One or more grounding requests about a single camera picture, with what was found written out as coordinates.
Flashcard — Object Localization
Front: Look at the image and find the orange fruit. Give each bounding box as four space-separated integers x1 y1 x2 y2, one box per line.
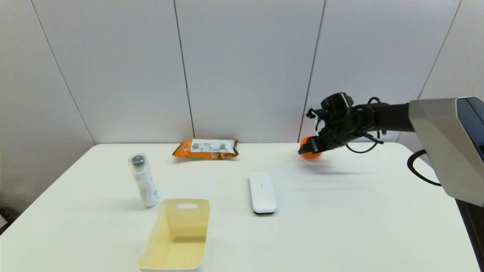
299 136 323 159

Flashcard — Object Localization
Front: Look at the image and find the white flat remote case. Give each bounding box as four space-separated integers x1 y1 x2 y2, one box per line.
249 172 278 215

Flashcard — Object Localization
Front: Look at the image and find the orange snack packet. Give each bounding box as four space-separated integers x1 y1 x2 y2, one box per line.
173 139 239 161

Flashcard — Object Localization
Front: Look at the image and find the cream plastic basket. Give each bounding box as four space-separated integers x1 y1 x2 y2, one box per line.
137 198 211 272

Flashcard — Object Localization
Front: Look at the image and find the white bottle with clear cap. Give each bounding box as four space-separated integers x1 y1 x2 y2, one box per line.
128 153 161 208

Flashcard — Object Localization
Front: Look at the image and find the dark object beside table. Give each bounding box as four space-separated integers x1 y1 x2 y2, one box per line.
0 207 17 235

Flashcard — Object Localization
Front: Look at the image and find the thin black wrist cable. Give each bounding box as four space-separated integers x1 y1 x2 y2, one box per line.
345 97 387 154

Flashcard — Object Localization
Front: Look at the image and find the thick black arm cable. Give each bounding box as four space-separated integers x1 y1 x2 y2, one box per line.
407 150 442 187

